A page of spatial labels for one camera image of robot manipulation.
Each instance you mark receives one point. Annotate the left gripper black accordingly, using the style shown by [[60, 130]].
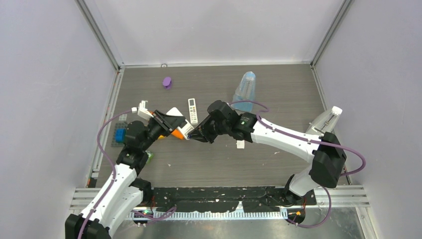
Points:
[[167, 126]]

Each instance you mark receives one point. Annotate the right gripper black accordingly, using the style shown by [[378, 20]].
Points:
[[203, 132]]

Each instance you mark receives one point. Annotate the white remote control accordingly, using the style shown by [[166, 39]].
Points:
[[193, 111]]

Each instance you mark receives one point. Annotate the small white battery cover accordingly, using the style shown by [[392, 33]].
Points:
[[240, 144]]

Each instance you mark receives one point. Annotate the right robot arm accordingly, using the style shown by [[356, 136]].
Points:
[[324, 154]]

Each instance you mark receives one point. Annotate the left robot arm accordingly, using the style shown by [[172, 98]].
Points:
[[124, 190]]

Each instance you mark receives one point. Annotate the purple cap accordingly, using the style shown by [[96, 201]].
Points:
[[167, 83]]

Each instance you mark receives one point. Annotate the green owl toy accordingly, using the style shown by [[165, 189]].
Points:
[[150, 156]]

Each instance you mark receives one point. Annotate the blue lego brick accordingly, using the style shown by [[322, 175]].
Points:
[[120, 135]]

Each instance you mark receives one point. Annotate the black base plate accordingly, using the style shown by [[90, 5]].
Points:
[[225, 199]]

